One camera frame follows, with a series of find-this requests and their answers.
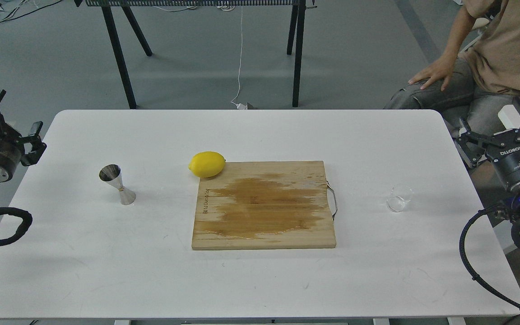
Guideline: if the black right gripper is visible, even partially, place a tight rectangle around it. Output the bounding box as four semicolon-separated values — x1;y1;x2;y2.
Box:
454;97;520;191

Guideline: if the steel double jigger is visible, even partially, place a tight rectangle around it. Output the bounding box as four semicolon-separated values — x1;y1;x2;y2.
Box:
99;164;136;205

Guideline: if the small clear glass beaker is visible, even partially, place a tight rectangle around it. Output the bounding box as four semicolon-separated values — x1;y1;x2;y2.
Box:
385;184;414;213

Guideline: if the person's bare hand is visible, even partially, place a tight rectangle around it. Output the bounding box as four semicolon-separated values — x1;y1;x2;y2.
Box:
407;53;457;91

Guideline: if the seated person in tan shirt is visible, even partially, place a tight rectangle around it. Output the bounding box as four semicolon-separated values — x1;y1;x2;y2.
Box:
385;0;520;137

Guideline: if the yellow lemon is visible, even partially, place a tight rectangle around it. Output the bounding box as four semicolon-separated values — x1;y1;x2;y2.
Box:
188;151;226;178

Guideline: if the wooden cutting board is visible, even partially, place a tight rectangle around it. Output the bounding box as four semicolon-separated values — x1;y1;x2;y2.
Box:
191;161;337;251

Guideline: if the white hanging cable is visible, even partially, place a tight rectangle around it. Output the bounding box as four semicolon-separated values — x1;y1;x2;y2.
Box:
230;6;248;110

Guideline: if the black metal frame table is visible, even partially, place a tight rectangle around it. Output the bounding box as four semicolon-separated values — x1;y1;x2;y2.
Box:
74;0;316;109

